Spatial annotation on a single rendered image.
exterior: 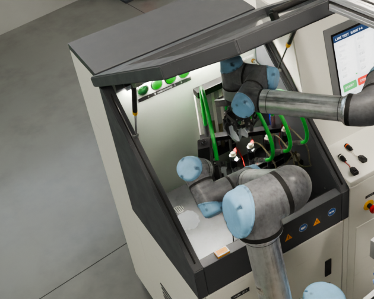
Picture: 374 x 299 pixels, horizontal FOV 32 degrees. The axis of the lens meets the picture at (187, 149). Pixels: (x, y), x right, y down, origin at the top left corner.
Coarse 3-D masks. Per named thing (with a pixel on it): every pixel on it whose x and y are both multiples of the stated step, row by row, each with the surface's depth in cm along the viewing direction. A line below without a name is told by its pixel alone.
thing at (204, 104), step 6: (204, 90) 228; (204, 96) 225; (204, 102) 223; (204, 108) 251; (204, 114) 253; (210, 114) 221; (204, 120) 255; (210, 120) 219; (204, 126) 257; (210, 126) 219; (210, 132) 219; (216, 144) 218; (216, 150) 218; (216, 156) 219
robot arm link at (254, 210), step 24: (240, 192) 153; (264, 192) 152; (288, 192) 153; (240, 216) 150; (264, 216) 152; (240, 240) 158; (264, 240) 155; (264, 264) 160; (264, 288) 164; (288, 288) 167
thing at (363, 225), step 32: (256, 0) 251; (320, 32) 244; (288, 64) 250; (320, 64) 249; (320, 128) 259; (352, 128) 267; (352, 192) 251; (352, 224) 263; (352, 256) 276; (352, 288) 291
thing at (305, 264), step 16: (336, 224) 257; (320, 240) 257; (336, 240) 263; (288, 256) 252; (304, 256) 258; (320, 256) 264; (336, 256) 270; (288, 272) 258; (304, 272) 264; (320, 272) 270; (336, 272) 277; (224, 288) 242; (240, 288) 247; (304, 288) 271
